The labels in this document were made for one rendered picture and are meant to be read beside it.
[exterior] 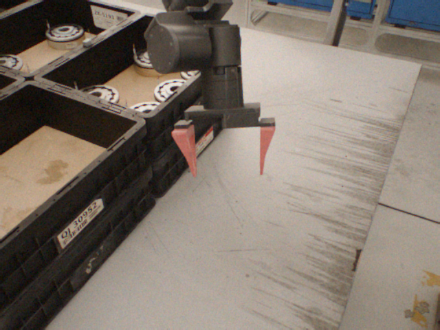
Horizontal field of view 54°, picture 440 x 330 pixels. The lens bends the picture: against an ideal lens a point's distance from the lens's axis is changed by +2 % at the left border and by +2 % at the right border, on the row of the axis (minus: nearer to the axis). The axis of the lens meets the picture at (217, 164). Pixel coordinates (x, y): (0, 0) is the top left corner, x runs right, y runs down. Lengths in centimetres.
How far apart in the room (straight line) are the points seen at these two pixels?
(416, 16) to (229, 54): 232
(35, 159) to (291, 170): 56
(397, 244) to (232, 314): 121
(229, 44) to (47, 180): 46
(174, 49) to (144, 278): 47
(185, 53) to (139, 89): 57
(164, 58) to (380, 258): 145
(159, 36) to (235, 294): 48
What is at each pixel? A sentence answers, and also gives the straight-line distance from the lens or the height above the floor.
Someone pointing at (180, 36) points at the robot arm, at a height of 117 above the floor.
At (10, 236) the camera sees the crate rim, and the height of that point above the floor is 93.
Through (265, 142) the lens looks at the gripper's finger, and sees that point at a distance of 58.
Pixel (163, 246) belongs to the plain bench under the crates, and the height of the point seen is 70.
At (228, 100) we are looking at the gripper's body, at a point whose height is 108.
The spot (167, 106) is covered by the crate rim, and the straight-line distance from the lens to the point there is 84.
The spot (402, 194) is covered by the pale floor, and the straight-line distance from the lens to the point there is 211.
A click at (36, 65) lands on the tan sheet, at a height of 83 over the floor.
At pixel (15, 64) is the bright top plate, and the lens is 121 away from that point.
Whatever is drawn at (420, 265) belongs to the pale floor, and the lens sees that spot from 187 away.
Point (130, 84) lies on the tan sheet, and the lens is 110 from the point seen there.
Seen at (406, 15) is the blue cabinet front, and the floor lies 38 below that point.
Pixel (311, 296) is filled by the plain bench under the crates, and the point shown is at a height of 70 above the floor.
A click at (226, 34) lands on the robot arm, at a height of 115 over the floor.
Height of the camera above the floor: 139
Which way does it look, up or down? 42 degrees down
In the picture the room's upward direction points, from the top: straight up
